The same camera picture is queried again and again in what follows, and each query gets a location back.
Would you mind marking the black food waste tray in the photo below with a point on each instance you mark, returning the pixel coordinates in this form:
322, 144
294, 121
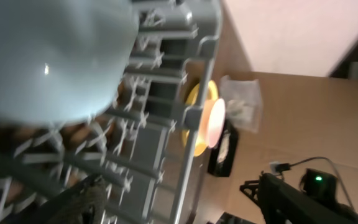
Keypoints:
224, 169

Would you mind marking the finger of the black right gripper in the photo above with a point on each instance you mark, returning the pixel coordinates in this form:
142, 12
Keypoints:
250, 189

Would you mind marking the yellow plate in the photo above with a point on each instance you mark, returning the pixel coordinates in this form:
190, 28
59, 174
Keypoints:
212, 94

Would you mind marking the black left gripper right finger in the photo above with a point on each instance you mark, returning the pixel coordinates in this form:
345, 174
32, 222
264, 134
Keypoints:
280, 202

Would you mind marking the white pink bowl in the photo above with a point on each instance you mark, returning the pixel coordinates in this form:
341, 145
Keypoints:
212, 121

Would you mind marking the clear plastic waste bin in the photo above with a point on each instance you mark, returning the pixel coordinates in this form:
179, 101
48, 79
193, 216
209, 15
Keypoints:
243, 101

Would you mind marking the spilled rice food waste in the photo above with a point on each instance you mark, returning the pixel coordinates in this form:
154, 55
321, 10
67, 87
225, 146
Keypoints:
224, 148

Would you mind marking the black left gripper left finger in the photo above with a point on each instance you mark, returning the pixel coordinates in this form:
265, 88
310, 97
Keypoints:
82, 203

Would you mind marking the grey plastic dish rack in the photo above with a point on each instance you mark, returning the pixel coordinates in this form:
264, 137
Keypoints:
135, 145

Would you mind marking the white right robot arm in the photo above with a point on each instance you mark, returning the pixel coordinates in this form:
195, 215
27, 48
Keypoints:
316, 184

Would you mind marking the light blue bowl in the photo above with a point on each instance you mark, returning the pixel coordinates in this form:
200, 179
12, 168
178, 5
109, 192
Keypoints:
61, 61

